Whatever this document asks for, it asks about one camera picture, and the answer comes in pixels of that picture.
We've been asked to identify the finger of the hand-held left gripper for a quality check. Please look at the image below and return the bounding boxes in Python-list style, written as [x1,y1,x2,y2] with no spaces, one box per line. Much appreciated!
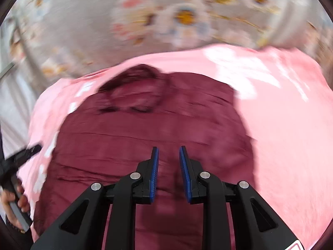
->
[5,144,42,168]

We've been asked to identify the pink printed blanket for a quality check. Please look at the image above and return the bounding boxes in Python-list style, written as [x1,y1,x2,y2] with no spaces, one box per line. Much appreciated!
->
[26,43,333,250]

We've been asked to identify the maroon garment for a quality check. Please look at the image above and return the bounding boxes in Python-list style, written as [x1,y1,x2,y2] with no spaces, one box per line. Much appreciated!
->
[34,64,261,250]

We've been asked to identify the white cloth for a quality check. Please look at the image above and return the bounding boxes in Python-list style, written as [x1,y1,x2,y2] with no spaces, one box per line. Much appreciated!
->
[0,65,39,149]

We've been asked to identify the person's left hand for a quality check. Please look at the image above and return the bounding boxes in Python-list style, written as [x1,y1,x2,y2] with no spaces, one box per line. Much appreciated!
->
[1,178,31,229]

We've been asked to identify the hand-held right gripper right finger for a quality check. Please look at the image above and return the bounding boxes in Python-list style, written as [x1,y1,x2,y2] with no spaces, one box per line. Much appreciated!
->
[179,145,305,250]

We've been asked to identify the grey floral bed quilt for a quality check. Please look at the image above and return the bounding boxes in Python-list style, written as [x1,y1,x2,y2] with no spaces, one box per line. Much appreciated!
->
[0,0,333,89]

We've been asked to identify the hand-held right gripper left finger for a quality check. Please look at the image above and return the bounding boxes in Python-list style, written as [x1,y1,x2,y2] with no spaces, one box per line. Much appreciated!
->
[31,146,159,250]

